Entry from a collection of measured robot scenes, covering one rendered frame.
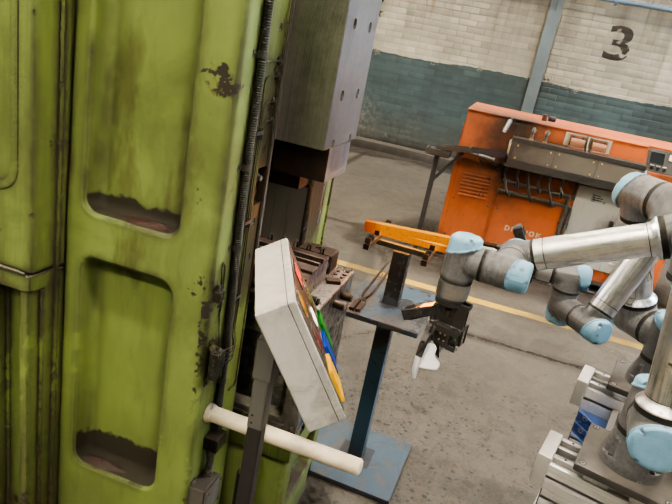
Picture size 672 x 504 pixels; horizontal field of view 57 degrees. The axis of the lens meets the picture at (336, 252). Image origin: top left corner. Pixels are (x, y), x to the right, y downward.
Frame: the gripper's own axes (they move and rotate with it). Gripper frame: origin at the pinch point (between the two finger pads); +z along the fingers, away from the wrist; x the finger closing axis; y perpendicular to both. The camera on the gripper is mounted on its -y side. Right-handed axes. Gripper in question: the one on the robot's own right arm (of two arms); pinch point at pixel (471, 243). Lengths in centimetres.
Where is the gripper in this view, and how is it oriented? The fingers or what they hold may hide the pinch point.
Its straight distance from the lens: 191.6
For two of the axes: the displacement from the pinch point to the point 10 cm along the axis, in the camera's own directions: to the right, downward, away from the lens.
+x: 3.1, -2.9, 9.1
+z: -9.4, -2.4, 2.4
